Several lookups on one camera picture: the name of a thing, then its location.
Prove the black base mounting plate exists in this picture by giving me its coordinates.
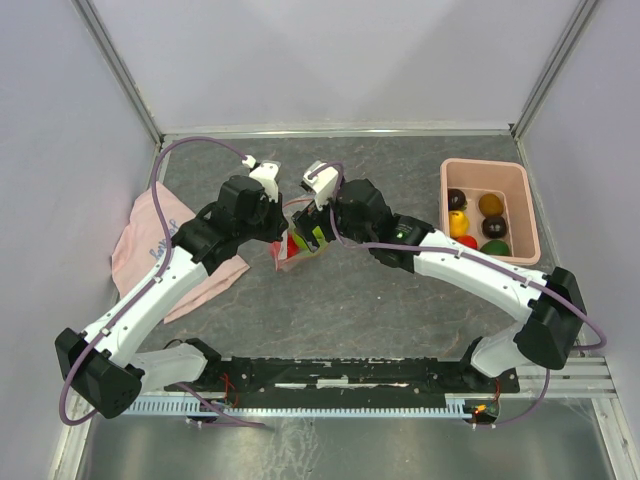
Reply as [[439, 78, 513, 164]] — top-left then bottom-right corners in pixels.
[[188, 357, 520, 410]]

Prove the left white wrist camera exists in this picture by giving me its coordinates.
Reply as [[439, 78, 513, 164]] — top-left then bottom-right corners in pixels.
[[241, 155, 281, 202]]

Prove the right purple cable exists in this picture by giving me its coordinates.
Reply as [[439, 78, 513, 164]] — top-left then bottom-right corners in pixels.
[[307, 160, 609, 429]]

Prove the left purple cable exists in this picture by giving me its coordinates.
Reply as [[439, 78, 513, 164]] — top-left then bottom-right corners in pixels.
[[57, 134, 266, 431]]

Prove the clear zip top bag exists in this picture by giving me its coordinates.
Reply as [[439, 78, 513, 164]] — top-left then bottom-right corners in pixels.
[[269, 196, 328, 272]]

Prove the aluminium frame rail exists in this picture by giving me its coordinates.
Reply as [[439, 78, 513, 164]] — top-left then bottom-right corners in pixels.
[[164, 128, 512, 141]]

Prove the green apple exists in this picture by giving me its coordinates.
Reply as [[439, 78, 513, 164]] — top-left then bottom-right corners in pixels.
[[291, 227, 328, 253]]

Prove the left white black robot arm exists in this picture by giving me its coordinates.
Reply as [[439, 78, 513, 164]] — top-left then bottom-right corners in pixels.
[[54, 175, 288, 419]]

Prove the dark green fruit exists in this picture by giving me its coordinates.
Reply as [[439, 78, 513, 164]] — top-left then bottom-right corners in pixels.
[[480, 239, 511, 257]]

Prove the small red fruit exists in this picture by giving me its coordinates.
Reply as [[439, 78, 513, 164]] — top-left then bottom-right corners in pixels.
[[456, 235, 478, 249]]

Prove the purple cable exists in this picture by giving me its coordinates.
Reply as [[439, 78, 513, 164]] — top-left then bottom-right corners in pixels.
[[307, 160, 609, 429], [57, 134, 266, 431]]

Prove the yellow lemon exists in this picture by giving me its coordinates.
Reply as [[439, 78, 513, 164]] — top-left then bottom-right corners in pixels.
[[448, 210, 470, 238]]

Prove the red apple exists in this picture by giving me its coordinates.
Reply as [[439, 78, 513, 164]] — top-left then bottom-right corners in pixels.
[[283, 234, 300, 259]]

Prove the light blue cable duct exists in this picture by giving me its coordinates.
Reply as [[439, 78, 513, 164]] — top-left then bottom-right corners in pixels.
[[119, 394, 474, 417]]

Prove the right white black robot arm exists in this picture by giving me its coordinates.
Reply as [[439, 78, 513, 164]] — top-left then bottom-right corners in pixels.
[[293, 174, 585, 391]]

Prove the pink plastic bin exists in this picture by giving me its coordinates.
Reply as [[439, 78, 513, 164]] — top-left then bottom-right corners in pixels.
[[440, 158, 541, 266]]

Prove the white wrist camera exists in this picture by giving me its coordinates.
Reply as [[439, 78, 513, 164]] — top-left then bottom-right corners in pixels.
[[301, 161, 344, 211], [241, 155, 281, 202]]

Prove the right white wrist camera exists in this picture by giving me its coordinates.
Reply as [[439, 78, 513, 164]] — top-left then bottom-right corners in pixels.
[[301, 161, 344, 211]]

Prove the pink folded cloth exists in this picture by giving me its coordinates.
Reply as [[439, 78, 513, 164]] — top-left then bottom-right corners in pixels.
[[112, 183, 249, 324]]

